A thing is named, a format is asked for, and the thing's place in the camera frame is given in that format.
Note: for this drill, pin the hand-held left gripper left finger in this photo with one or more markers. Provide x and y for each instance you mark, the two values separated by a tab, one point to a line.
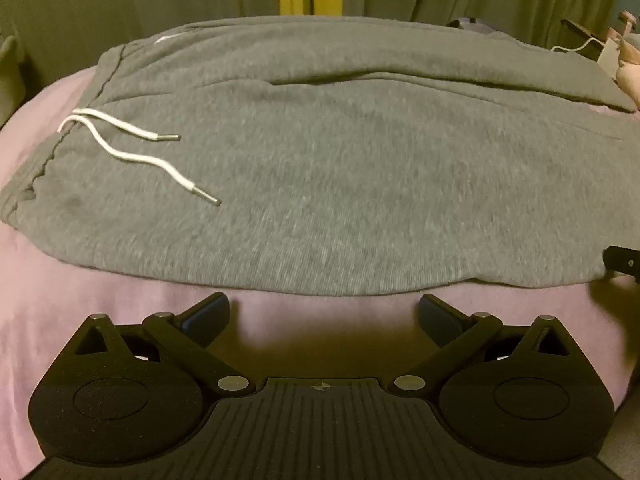
206	317

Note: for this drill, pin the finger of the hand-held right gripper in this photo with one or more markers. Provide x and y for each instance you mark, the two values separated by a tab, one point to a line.
622	260

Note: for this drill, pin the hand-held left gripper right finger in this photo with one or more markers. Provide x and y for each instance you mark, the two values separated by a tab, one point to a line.
440	322

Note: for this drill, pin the pink plush blanket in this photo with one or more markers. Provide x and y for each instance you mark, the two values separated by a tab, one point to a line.
320	330

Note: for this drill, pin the dark wooden nightstand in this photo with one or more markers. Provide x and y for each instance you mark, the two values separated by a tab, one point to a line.
580	30

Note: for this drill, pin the white plush cushion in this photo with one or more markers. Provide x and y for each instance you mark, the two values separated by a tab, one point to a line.
10	75

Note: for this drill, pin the grey-green curtain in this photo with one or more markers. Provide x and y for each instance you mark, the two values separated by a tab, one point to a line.
150	5

